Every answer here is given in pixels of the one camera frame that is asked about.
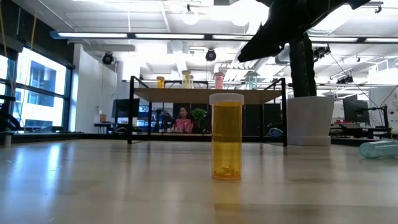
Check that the green leafy plant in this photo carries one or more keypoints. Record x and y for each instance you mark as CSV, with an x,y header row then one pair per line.
x,y
199,114

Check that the small cardboard box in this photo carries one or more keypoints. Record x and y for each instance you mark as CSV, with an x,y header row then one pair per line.
x,y
102,118

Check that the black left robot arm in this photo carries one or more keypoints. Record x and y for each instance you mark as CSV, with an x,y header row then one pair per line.
x,y
6,121

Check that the orange medicine bottle white cap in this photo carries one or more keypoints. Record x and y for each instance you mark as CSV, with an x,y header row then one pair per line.
x,y
160,83
227,140

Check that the green cactus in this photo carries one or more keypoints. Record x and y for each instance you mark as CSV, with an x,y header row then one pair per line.
x,y
300,71

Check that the white globe pendant lamp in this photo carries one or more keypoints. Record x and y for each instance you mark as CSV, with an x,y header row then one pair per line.
x,y
190,17

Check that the black aluminium table frame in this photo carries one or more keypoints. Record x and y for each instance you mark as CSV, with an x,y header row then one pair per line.
x,y
109,136

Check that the person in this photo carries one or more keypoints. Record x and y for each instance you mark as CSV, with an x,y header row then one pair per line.
x,y
184,123

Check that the white cabinet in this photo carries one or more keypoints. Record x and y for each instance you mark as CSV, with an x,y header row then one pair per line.
x,y
377,96

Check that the black ceiling spotlight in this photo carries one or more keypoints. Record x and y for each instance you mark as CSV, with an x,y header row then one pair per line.
x,y
321,52
107,58
210,55

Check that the large window dark frame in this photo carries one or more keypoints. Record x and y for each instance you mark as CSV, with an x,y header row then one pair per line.
x,y
46,81

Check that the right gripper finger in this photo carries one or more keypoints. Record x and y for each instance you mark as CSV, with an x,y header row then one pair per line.
x,y
270,40

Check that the small grey post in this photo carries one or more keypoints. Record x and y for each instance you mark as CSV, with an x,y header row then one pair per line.
x,y
7,140

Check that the black computer monitor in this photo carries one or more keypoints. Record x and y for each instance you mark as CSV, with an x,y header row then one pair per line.
x,y
356,112
126,108

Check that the long ceiling light bar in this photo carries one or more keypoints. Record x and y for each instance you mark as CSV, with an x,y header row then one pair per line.
x,y
169,36

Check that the wooden shelf black metal legs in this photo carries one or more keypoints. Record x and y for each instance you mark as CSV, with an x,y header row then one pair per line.
x,y
202,96

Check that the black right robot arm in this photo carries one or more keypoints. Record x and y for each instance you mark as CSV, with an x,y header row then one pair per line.
x,y
359,3

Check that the blue chair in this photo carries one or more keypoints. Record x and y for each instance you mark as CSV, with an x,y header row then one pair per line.
x,y
275,132

